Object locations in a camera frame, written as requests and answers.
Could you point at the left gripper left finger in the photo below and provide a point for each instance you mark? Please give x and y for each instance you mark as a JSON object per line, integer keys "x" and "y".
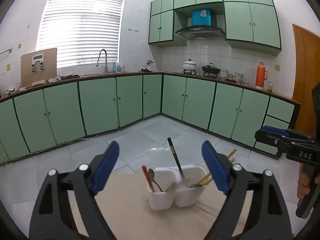
{"x": 52, "y": 216}

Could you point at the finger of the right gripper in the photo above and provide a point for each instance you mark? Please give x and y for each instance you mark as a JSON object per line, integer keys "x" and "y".
{"x": 270, "y": 142}
{"x": 287, "y": 133}

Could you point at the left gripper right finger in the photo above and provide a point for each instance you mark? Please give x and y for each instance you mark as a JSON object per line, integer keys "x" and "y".
{"x": 268, "y": 217}

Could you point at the long plain bamboo chopstick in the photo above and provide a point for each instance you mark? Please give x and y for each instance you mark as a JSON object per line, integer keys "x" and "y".
{"x": 217, "y": 167}

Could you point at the red patterned chopstick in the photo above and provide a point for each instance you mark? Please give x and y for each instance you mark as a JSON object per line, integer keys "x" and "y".
{"x": 148, "y": 178}

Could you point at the black chopstick gold band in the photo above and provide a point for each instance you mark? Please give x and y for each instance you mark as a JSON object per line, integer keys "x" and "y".
{"x": 177, "y": 160}

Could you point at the green lower kitchen cabinets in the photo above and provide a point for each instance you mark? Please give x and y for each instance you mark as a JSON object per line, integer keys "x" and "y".
{"x": 53, "y": 114}

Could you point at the green kitchen cabinets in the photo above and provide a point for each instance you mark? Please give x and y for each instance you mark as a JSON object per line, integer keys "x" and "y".
{"x": 53, "y": 114}
{"x": 244, "y": 24}

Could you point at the green upper kitchen cabinets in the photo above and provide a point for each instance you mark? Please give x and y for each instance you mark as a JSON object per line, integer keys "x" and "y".
{"x": 244, "y": 24}

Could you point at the right hand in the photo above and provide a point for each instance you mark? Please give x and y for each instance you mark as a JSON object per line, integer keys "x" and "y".
{"x": 303, "y": 188}

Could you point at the glass jar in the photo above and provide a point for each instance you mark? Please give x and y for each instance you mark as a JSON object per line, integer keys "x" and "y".
{"x": 270, "y": 87}

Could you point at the orange thermos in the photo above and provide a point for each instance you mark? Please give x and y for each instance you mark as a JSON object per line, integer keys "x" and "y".
{"x": 261, "y": 75}

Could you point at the glass cups on counter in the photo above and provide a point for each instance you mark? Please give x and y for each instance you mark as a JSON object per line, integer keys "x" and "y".
{"x": 226, "y": 75}

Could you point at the wooden door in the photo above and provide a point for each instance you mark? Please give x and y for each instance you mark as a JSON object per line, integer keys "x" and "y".
{"x": 307, "y": 77}

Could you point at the black wok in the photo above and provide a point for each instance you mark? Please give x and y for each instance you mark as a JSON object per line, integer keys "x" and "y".
{"x": 210, "y": 70}

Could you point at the white double utensil holder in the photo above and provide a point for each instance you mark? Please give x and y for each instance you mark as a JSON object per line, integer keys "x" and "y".
{"x": 174, "y": 190}

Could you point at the metal spoon in holder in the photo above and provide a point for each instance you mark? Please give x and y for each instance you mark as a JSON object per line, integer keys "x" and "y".
{"x": 152, "y": 177}

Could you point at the white cooking pot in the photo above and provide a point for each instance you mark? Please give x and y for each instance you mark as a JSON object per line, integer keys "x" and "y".
{"x": 189, "y": 67}

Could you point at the black range hood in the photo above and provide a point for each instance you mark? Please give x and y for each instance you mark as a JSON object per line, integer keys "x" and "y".
{"x": 202, "y": 32}

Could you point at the blue box above hood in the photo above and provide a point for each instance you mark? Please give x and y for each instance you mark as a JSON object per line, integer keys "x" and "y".
{"x": 203, "y": 17}

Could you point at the brown cardboard box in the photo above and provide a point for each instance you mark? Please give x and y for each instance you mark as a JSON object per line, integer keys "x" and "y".
{"x": 38, "y": 66}

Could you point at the window blinds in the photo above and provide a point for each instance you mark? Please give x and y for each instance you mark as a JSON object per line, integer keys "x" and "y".
{"x": 82, "y": 31}

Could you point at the wall towel bar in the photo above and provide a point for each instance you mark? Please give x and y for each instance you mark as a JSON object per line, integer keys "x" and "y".
{"x": 6, "y": 51}

